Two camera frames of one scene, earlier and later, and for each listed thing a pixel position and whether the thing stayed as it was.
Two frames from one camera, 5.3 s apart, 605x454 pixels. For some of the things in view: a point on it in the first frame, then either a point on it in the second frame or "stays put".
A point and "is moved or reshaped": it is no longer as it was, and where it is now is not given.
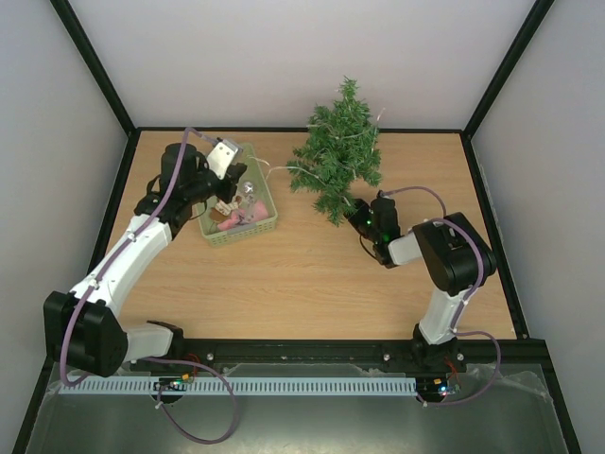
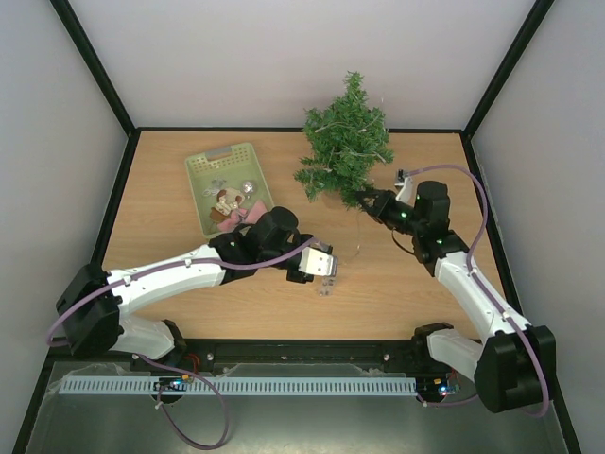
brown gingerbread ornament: (223, 210) stays put
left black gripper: (233, 173) to (301, 279)
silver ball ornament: (248, 187) stays put
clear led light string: (306, 172) to (325, 284)
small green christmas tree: (338, 154) is moved or reshaped
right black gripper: (358, 216) to (378, 204)
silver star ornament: (245, 218) stays put
